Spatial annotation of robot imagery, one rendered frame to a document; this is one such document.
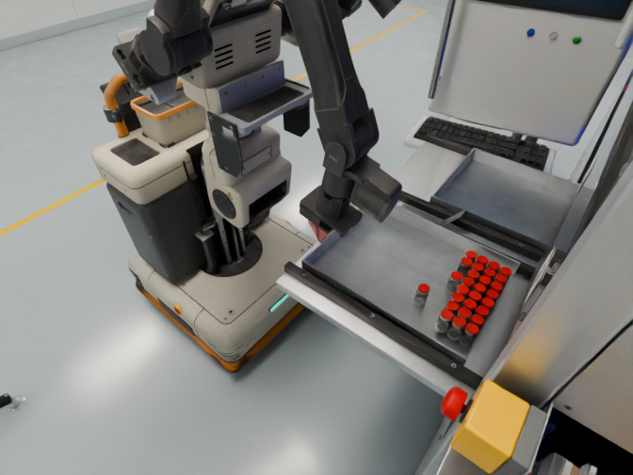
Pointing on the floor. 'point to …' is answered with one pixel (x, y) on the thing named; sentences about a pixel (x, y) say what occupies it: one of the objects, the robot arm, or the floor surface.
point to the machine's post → (570, 311)
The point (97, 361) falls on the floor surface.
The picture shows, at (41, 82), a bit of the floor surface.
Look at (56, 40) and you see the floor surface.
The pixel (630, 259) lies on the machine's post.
